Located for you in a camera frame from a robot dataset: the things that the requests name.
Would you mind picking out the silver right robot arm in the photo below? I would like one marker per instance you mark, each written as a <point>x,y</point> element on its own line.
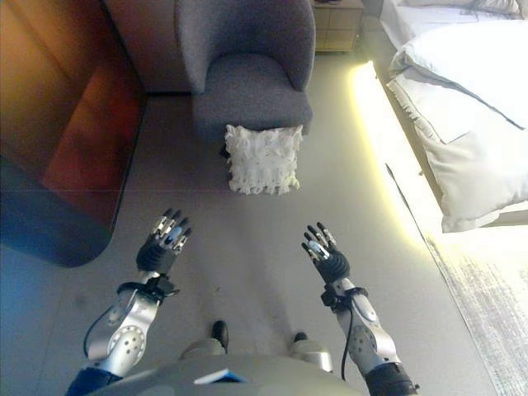
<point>367,334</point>

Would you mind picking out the grey patterned rug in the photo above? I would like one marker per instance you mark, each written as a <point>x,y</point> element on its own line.
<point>486,297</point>

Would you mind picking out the grey robot torso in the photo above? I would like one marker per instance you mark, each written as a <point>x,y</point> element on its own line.
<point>165,379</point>

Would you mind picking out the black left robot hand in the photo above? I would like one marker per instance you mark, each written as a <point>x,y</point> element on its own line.
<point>154,255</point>

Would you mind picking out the light wooden nightstand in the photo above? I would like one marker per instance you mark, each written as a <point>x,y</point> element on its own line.
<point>336,24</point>

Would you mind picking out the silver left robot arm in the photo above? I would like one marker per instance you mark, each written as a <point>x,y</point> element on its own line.
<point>128,334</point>

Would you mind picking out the bed with white duvet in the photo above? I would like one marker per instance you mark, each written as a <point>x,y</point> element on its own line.
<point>466,123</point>

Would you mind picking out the glossy brown wooden cabinet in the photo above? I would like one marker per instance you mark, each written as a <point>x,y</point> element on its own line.
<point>62,103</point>

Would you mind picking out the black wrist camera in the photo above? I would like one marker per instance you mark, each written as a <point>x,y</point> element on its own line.
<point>331,298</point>
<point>163,286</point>

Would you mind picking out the white fringed cushion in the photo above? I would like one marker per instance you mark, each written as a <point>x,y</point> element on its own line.
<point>264,158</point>

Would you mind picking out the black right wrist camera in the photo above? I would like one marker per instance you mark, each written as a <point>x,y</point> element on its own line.
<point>331,298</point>

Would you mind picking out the grey fabric armchair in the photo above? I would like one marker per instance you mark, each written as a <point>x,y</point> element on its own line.
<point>247,82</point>

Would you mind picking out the silver left robot leg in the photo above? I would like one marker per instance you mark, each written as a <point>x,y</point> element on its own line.
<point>214,342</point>

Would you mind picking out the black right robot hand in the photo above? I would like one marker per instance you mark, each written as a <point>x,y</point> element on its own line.
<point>334,266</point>

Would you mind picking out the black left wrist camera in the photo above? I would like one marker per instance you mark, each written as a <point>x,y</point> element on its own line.
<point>163,286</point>

